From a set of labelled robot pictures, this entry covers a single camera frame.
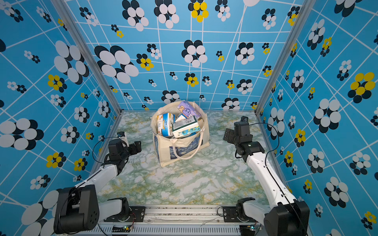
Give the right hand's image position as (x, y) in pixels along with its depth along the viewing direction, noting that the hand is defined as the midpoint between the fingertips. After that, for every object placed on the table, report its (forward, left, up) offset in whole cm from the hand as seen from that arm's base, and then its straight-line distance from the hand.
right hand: (238, 133), depth 81 cm
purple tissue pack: (+11, +28, +8) cm, 31 cm away
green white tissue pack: (-3, +28, +8) cm, 30 cm away
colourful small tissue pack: (+2, +40, +6) cm, 40 cm away
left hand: (0, +61, -10) cm, 62 cm away
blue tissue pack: (+7, +31, +5) cm, 33 cm away
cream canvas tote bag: (-9, +37, -4) cm, 38 cm away
